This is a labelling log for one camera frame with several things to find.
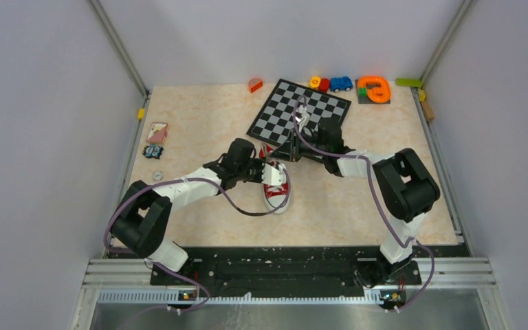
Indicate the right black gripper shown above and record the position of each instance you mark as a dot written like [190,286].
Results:
[283,152]

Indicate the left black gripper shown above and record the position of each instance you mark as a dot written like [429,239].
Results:
[259,161]

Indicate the red canvas sneaker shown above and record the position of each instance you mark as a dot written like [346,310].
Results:
[277,198]

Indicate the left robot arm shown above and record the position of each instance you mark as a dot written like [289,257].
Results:
[141,219]

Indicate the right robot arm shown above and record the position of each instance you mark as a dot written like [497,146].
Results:
[403,189]

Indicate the orange half-round toy block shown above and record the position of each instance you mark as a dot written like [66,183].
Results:
[254,84]

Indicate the red toy cylinder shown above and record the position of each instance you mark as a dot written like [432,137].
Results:
[324,85]

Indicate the yellow toy cylinder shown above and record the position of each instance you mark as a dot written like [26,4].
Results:
[314,82]

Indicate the blue toy car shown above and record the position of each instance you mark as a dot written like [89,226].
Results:
[338,84]

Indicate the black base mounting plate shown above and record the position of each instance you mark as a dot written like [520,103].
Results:
[293,272]

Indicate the small blue toy robot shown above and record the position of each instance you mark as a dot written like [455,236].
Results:
[153,151]

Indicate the pink tangram card box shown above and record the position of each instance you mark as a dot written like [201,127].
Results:
[157,133]

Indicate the orange curved track toy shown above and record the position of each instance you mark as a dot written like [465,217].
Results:
[373,90]

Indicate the green flat block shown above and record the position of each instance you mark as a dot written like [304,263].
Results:
[409,82]

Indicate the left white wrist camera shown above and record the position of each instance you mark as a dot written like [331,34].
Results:
[274,174]

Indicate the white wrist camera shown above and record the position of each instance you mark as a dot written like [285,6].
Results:
[274,174]
[301,117]

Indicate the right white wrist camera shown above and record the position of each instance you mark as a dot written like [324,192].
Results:
[301,117]

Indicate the yellow clip on rail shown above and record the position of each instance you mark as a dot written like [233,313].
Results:
[141,114]

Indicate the wooden block on rail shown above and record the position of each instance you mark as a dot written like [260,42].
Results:
[428,112]

